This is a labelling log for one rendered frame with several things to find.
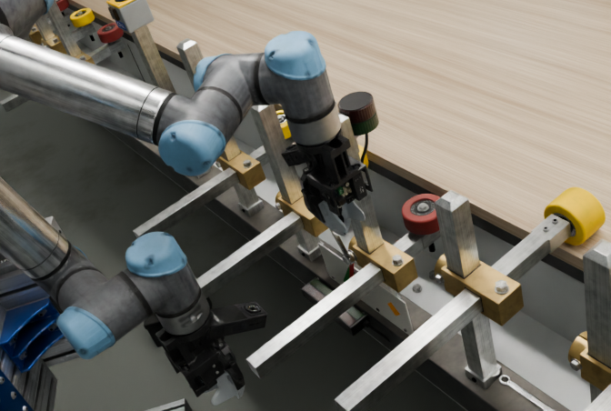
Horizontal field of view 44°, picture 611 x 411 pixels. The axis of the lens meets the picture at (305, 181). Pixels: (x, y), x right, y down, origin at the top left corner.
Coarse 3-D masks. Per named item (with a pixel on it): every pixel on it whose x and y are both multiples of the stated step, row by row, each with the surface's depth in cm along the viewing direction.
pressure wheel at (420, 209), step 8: (408, 200) 139; (416, 200) 139; (424, 200) 138; (432, 200) 138; (408, 208) 137; (416, 208) 137; (424, 208) 136; (432, 208) 136; (408, 216) 136; (416, 216) 135; (424, 216) 135; (432, 216) 134; (408, 224) 136; (416, 224) 134; (424, 224) 134; (432, 224) 134; (416, 232) 136; (424, 232) 135; (432, 232) 135; (432, 248) 142
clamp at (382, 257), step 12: (384, 240) 138; (360, 252) 137; (372, 252) 136; (384, 252) 135; (396, 252) 135; (360, 264) 140; (384, 264) 133; (408, 264) 132; (384, 276) 135; (396, 276) 131; (408, 276) 134; (396, 288) 133
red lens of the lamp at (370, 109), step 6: (372, 96) 122; (372, 102) 121; (366, 108) 121; (372, 108) 122; (342, 114) 122; (348, 114) 121; (354, 114) 121; (360, 114) 121; (366, 114) 121; (372, 114) 122; (354, 120) 121; (360, 120) 121
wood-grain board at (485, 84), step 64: (192, 0) 248; (256, 0) 233; (320, 0) 221; (384, 0) 210; (448, 0) 199; (512, 0) 190; (576, 0) 182; (384, 64) 182; (448, 64) 174; (512, 64) 167; (576, 64) 161; (384, 128) 161; (448, 128) 155; (512, 128) 149; (576, 128) 144; (512, 192) 134; (576, 256) 119
